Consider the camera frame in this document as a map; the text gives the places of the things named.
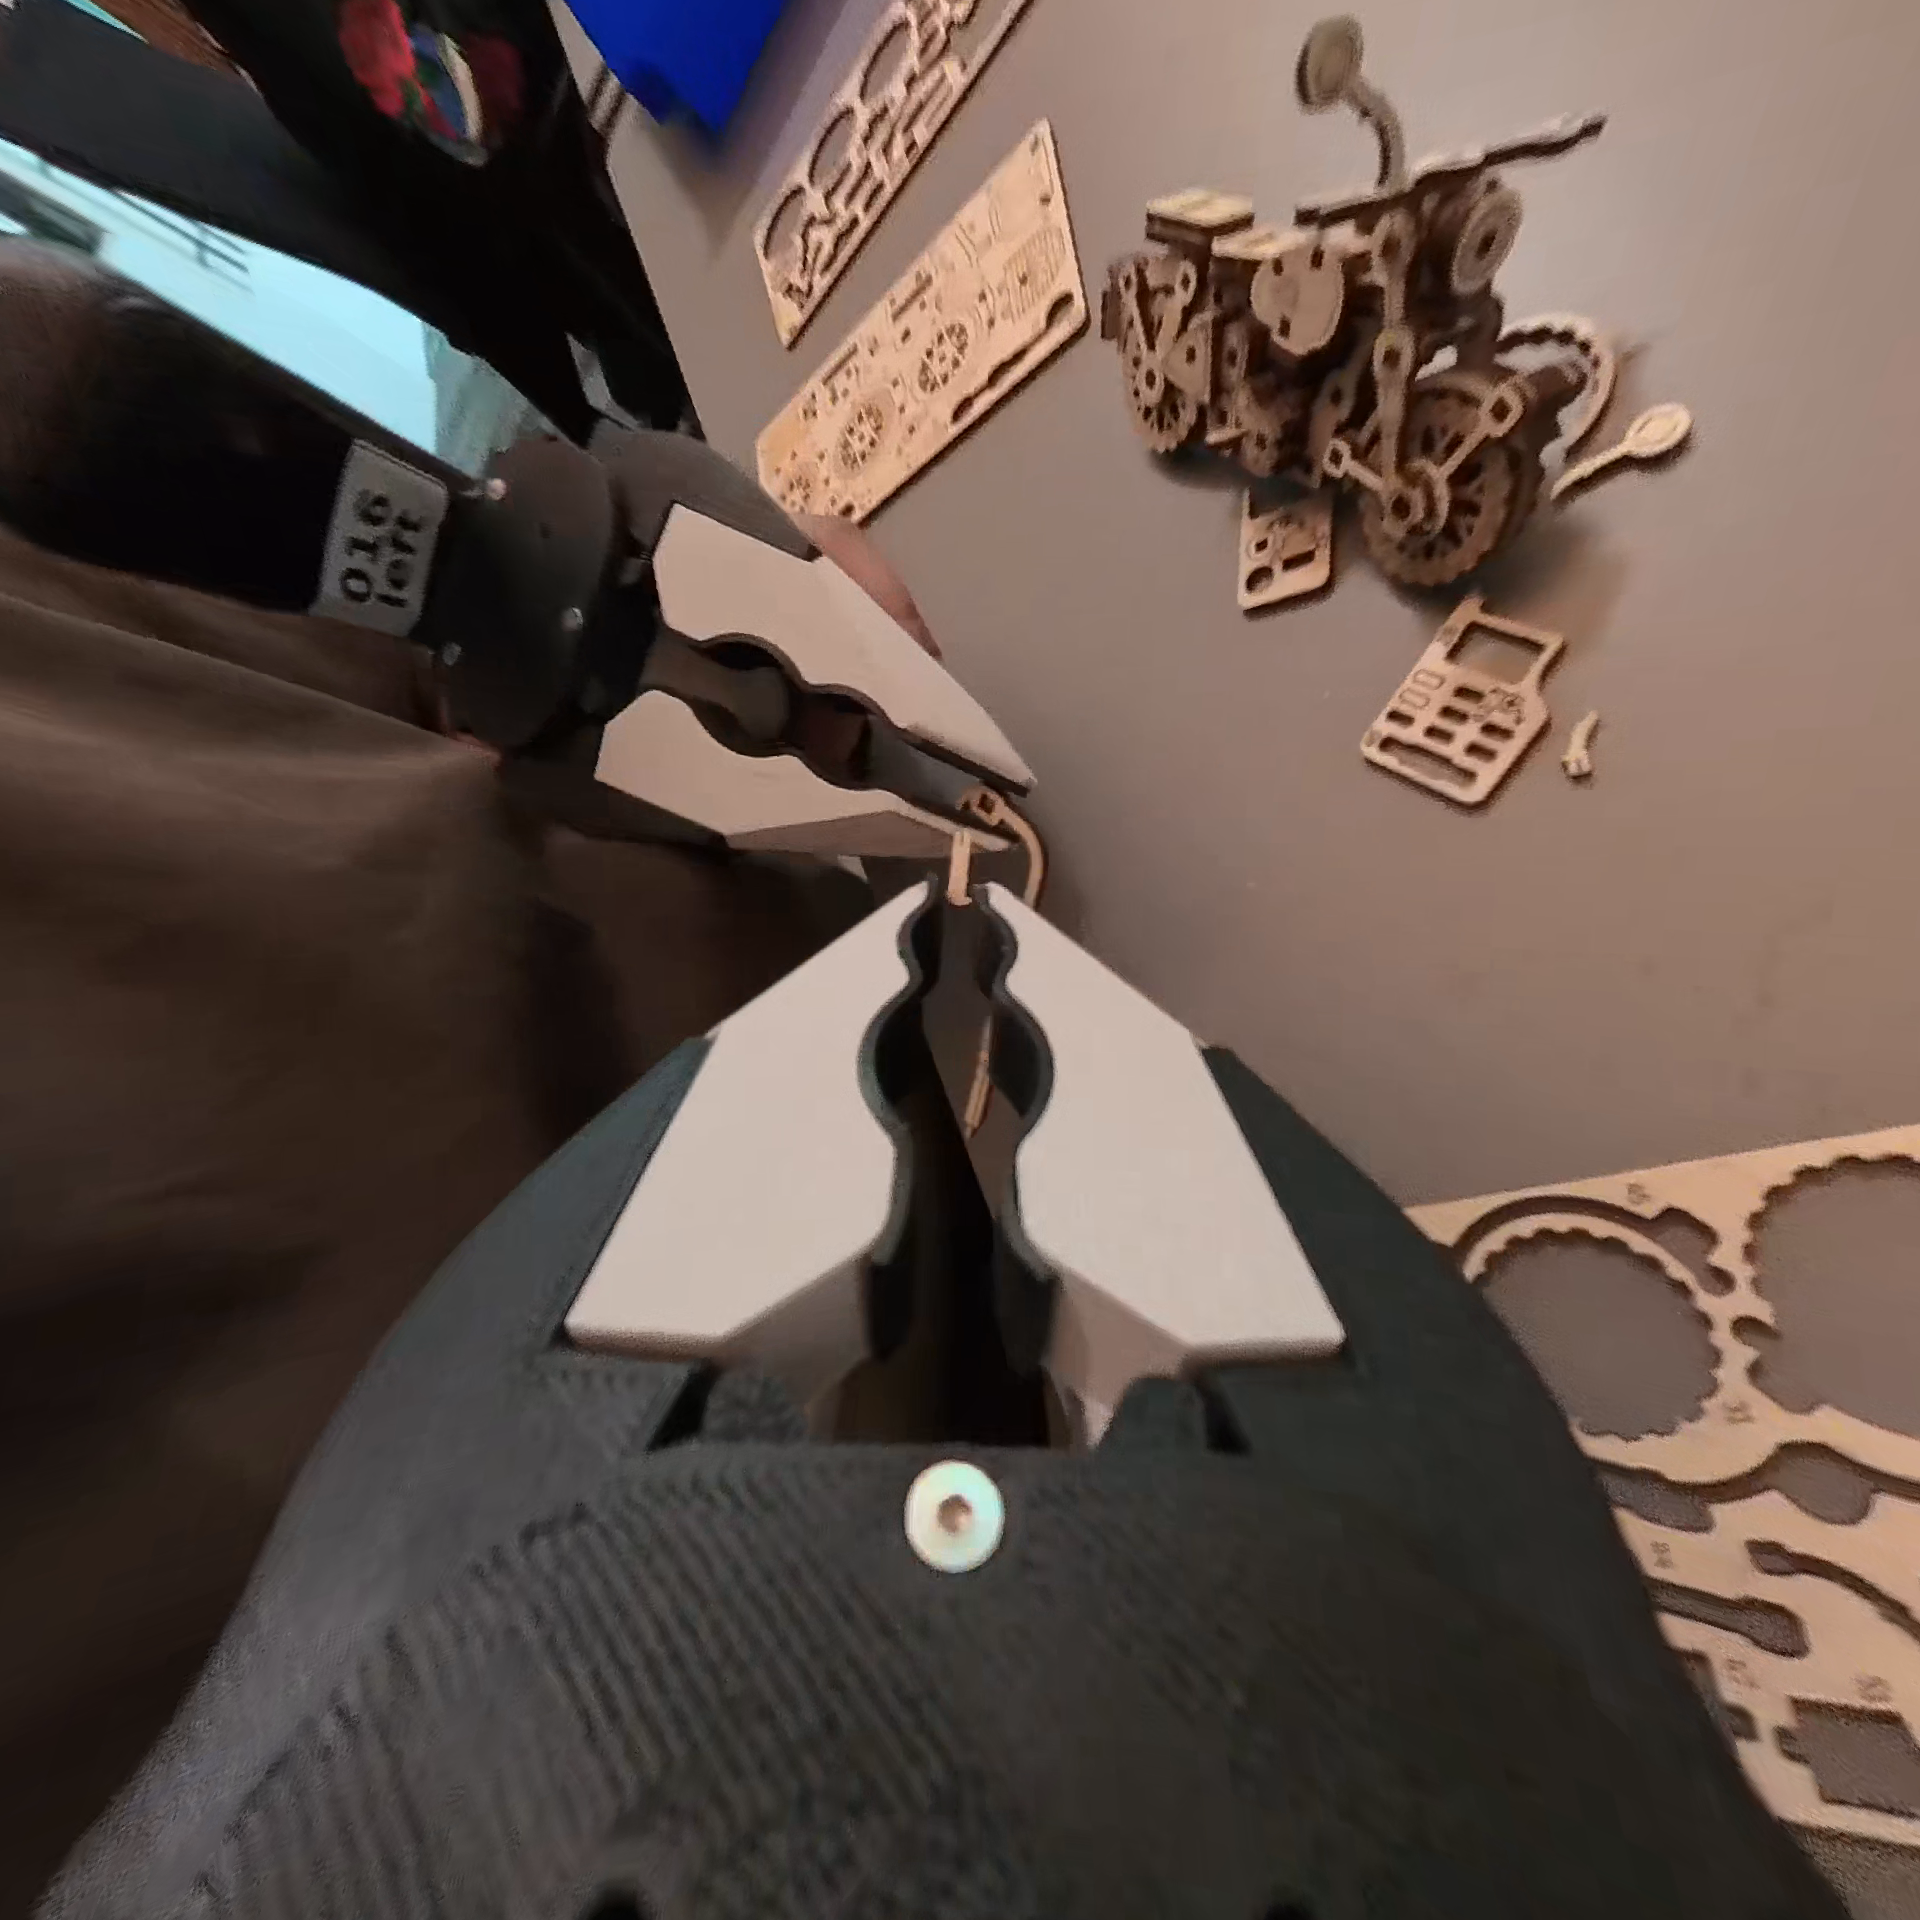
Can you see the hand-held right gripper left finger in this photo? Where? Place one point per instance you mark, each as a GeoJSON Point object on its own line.
{"type": "Point", "coordinates": [749, 1185]}

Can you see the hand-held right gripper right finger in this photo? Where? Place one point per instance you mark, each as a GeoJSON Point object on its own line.
{"type": "Point", "coordinates": [1155, 1185]}

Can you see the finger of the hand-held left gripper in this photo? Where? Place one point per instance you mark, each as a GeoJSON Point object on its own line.
{"type": "Point", "coordinates": [840, 629]}
{"type": "Point", "coordinates": [705, 780]}

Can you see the small wooden peg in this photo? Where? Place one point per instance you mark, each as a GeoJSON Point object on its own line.
{"type": "Point", "coordinates": [960, 869]}

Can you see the grey desk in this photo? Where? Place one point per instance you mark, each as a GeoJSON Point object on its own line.
{"type": "Point", "coordinates": [1276, 932]}

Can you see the person's left hand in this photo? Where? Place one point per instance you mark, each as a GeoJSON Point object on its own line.
{"type": "Point", "coordinates": [885, 587]}

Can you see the wooden sheet with large cutouts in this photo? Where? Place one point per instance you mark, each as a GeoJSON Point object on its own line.
{"type": "Point", "coordinates": [773, 263]}

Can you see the black cloth with red print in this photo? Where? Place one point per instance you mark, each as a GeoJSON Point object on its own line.
{"type": "Point", "coordinates": [524, 196]}

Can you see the person's brown trousers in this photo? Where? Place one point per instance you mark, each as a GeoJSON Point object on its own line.
{"type": "Point", "coordinates": [224, 975]}

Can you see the wooden sheet with fine parts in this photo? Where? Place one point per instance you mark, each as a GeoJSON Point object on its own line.
{"type": "Point", "coordinates": [1050, 196]}

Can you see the wooden model motorcycle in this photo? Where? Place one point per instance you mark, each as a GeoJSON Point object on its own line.
{"type": "Point", "coordinates": [1320, 347]}

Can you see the blue plastic bin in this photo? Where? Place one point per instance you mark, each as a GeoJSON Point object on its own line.
{"type": "Point", "coordinates": [674, 54]}

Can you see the small wooden offcut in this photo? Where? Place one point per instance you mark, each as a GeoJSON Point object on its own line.
{"type": "Point", "coordinates": [1580, 750]}

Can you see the wooden sheet with gear cutouts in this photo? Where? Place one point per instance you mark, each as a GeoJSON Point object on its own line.
{"type": "Point", "coordinates": [1723, 1418]}

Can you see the spoon-shaped wooden piece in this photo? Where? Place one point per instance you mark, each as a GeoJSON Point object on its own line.
{"type": "Point", "coordinates": [1657, 430]}

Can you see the small wooden puzzle frame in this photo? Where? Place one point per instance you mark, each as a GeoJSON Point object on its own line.
{"type": "Point", "coordinates": [1286, 601]}

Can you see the phone-shaped wooden puzzle frame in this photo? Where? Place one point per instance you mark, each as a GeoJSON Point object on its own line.
{"type": "Point", "coordinates": [1462, 791]}

